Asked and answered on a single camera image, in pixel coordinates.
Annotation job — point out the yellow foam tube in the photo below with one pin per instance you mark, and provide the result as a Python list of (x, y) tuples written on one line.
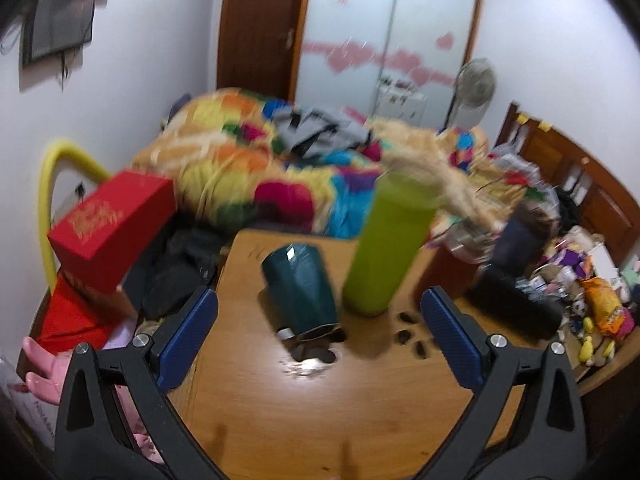
[(59, 152)]

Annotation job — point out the brown wooden door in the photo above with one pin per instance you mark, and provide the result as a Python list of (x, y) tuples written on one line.
[(259, 45)]

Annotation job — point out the white suitcase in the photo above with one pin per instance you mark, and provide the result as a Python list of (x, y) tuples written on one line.
[(404, 104)]

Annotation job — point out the red gift box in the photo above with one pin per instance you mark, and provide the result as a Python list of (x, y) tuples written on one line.
[(105, 234)]

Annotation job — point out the small wall monitor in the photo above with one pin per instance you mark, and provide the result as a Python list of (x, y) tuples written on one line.
[(53, 27)]

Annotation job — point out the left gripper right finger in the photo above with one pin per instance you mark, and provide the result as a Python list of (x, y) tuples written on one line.
[(524, 420)]

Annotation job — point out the white wardrobe with hearts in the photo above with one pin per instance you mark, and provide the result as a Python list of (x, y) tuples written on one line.
[(350, 46)]

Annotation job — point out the grey black garment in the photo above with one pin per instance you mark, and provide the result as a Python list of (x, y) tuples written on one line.
[(311, 132)]

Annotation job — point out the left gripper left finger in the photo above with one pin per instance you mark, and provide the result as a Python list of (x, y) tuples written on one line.
[(93, 439)]

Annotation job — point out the red brown thermos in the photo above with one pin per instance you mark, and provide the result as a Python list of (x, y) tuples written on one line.
[(455, 263)]

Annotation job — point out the black bag on bed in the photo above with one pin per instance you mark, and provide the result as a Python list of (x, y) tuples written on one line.
[(568, 211)]

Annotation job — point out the wooden bed headboard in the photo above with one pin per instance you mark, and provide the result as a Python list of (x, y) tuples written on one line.
[(604, 204)]

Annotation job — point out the standing electric fan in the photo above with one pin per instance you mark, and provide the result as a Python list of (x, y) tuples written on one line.
[(474, 89)]

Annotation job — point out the lime green bottle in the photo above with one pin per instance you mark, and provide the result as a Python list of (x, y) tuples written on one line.
[(402, 211)]

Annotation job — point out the black thermos lying down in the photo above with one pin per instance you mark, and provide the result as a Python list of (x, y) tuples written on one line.
[(512, 301)]

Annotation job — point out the teal hexagonal ceramic cup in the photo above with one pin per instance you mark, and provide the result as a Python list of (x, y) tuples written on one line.
[(300, 292)]

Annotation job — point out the colourful patchwork blanket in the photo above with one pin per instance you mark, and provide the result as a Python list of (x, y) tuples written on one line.
[(231, 169)]

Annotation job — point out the pink rabbit toy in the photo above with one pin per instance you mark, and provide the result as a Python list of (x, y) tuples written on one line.
[(47, 386)]

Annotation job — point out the navy travel mug brown lid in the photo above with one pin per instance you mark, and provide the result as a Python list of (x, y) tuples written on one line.
[(522, 240)]

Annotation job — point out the yellow plush toy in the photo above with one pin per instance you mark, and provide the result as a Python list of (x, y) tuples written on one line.
[(595, 349)]

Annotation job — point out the orange snack bag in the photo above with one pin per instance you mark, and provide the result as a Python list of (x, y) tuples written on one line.
[(608, 312)]

